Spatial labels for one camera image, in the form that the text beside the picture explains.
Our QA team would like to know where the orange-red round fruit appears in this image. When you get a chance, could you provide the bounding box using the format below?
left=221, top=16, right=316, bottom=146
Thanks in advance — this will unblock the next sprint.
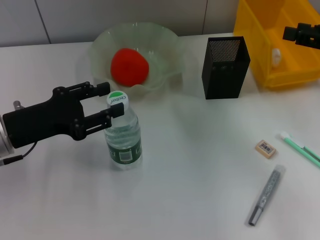
left=110, top=47, right=150, bottom=88

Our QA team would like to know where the yellow plastic bin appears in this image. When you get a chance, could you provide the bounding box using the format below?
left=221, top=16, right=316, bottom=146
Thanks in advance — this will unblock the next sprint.
left=232, top=0, right=320, bottom=91

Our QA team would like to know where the beige eraser with barcode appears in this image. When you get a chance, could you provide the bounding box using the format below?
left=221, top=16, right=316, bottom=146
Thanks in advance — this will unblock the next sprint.
left=255, top=139, right=278, bottom=159

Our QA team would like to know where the green pen white tip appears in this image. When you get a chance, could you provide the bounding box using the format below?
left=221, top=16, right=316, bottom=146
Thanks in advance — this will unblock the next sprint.
left=276, top=131, right=320, bottom=169

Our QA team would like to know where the clear water bottle green label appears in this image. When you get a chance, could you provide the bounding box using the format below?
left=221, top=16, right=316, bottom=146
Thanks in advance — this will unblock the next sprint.
left=103, top=91, right=144, bottom=171

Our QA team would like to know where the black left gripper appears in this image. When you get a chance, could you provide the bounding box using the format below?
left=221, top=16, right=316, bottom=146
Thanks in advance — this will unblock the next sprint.
left=2, top=81, right=125, bottom=150

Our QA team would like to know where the pale green glass fruit bowl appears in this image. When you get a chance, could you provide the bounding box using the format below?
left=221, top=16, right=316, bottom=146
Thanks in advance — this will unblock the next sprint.
left=89, top=21, right=187, bottom=102

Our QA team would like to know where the grey pen in clear sleeve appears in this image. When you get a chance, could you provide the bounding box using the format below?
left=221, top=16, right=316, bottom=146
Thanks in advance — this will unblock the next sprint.
left=248, top=164, right=287, bottom=227

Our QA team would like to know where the black mesh pen holder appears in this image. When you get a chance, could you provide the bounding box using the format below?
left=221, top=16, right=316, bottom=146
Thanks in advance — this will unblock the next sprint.
left=201, top=36, right=252, bottom=100

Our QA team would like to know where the left arm black connector cable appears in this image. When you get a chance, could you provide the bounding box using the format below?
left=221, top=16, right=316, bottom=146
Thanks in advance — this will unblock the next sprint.
left=0, top=99, right=38, bottom=167

